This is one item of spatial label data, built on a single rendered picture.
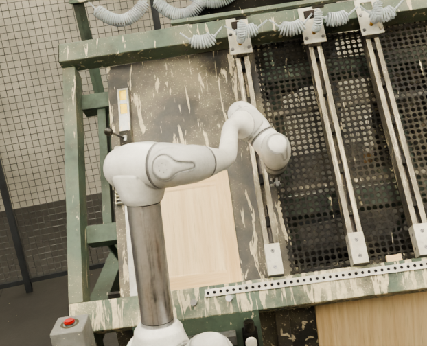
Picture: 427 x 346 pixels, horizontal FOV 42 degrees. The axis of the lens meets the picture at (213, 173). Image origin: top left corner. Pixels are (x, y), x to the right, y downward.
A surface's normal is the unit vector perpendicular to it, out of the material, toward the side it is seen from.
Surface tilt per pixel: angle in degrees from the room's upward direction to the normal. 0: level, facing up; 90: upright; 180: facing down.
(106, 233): 54
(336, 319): 90
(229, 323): 90
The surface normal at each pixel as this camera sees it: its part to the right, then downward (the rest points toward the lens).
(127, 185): -0.52, 0.28
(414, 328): 0.00, 0.26
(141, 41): -0.08, -0.35
